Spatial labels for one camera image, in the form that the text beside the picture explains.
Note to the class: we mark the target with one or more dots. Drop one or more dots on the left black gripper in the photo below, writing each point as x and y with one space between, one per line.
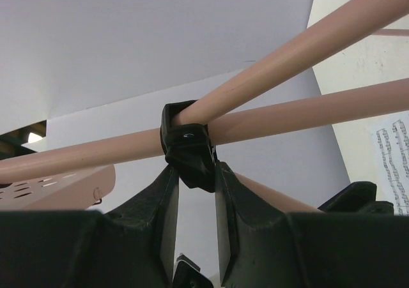
358 198

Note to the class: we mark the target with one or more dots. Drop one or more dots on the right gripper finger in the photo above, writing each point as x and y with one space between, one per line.
260 246

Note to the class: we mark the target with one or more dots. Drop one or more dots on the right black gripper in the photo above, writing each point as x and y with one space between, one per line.
130 246

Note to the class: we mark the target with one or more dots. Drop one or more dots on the pink perforated music stand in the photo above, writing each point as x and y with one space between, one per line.
345 26

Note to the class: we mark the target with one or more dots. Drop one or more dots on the right sheet music page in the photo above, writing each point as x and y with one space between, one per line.
390 139

